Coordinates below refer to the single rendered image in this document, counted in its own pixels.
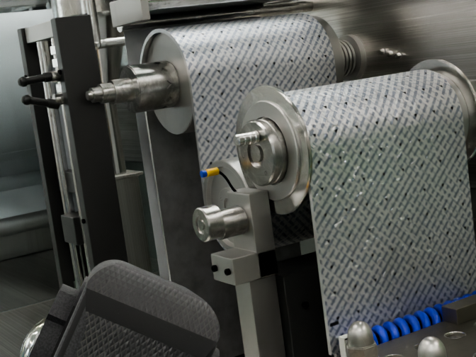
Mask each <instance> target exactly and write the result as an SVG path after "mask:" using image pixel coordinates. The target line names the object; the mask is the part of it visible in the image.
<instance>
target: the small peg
mask: <svg viewBox="0 0 476 357"><path fill-rule="evenodd" d="M259 140H260V136H259V133H258V132H257V131H251V132H244V133H241V134H236V135H234V137H233V142H234V144H235V145H236V146H237V147H241V146H242V145H243V146H244V145H251V144H256V143H258V142H259Z"/></svg>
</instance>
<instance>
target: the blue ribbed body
mask: <svg viewBox="0 0 476 357"><path fill-rule="evenodd" d="M475 294H476V291H473V292H472V293H471V294H469V293H468V294H464V295H463V296H462V297H455V298H453V300H446V301H445V302H444V303H443V304H441V303H438V304H435V305H434V306H433V307H426V308H425V309H424V311H421V310H418V311H416V312H414V314H413V315H412V314H406V315H405V316H404V317H403V319H402V318H400V317H398V318H395V319H394V320H393V322H390V321H387V322H384V323H383V324H382V326H380V325H375V326H373V328H372V332H373V339H374V340H375V342H376V344H377V345H379V344H382V343H385V342H387V341H390V340H393V339H396V338H398V337H401V336H404V335H406V334H410V333H412V332H415V331H418V330H420V329H423V328H426V327H429V326H431V325H434V324H438V323H439V322H443V315H442V308H441V306H443V305H447V304H449V303H452V302H455V301H457V300H461V299H463V298H467V297H469V296H471V295H475Z"/></svg>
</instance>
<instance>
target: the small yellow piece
mask: <svg viewBox="0 0 476 357"><path fill-rule="evenodd" d="M218 174H220V175H221V176H223V178H224V179H225V180H226V182H227V183H228V184H229V187H230V188H231V189H232V190H233V191H234V192H236V190H235V188H234V187H233V185H232V184H231V182H230V180H229V179H228V178H227V177H226V176H225V175H224V174H223V173H222V172H221V171H219V169H218V168H217V167H215V168H211V169H206V170H203V171H200V176H201V177H202V178H204V177H209V176H215V175H218Z"/></svg>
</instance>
